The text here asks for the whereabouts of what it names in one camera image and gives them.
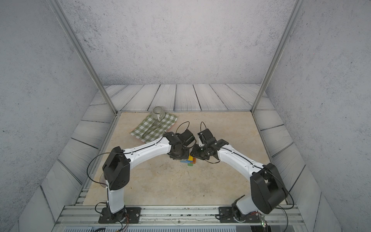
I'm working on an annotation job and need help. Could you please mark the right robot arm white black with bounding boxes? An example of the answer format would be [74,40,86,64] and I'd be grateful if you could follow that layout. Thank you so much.
[190,139,289,220]

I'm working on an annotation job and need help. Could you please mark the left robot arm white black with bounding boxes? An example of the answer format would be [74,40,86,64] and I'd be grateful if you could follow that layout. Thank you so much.
[102,130,195,214]

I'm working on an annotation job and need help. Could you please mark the green checkered cloth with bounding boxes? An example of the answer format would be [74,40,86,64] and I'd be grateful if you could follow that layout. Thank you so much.
[130,113,178,143]

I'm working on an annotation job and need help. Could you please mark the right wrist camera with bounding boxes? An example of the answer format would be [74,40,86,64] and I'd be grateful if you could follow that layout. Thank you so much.
[198,129,216,146]

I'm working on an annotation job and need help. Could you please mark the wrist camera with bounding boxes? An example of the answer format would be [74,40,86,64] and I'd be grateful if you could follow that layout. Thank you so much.
[176,129,196,147]
[198,129,216,146]

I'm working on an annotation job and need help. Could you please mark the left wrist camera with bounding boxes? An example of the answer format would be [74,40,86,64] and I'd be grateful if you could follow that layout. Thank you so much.
[176,129,196,147]

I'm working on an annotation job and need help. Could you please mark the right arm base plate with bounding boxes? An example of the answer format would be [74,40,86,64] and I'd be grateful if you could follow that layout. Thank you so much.
[215,206,261,223]

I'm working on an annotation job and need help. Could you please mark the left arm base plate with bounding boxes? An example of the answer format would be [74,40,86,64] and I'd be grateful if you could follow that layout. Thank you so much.
[98,207,142,224]

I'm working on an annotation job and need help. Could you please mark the aluminium front rail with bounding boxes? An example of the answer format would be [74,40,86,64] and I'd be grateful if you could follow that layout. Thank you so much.
[53,206,307,232]

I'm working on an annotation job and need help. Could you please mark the right aluminium frame post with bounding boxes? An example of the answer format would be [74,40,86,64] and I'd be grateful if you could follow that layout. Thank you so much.
[251,0,305,114]

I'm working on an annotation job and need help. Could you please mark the aluminium frame post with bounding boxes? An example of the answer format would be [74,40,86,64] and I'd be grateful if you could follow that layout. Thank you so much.
[251,0,305,114]
[47,0,118,115]

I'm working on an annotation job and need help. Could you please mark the left aluminium frame post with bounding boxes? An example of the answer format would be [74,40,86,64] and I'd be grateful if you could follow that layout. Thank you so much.
[47,0,118,115]

